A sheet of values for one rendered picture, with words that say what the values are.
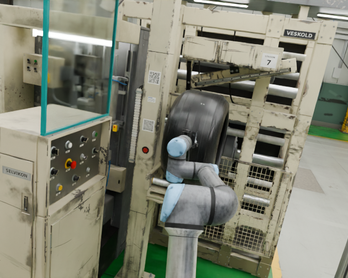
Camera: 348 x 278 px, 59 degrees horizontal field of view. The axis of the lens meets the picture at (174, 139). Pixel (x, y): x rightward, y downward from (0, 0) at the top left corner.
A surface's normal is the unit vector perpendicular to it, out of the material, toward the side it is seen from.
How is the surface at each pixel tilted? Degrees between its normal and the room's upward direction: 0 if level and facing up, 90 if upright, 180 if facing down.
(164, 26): 90
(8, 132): 90
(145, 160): 90
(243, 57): 90
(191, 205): 60
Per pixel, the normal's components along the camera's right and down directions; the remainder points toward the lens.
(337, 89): -0.22, 0.24
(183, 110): -0.11, -0.49
